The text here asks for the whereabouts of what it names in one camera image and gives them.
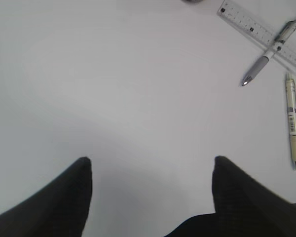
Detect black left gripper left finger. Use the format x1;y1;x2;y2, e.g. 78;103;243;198
0;157;92;237

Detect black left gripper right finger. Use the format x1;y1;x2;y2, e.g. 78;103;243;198
168;156;296;237

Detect grey grip silver pen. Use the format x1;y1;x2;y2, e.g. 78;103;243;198
241;19;296;86

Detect clear plastic ruler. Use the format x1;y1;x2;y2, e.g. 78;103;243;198
218;0;296;68

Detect brown coffee bottle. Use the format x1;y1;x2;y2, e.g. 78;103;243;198
184;0;203;4

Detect beige grip white pen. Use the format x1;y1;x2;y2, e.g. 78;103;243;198
285;73;296;171

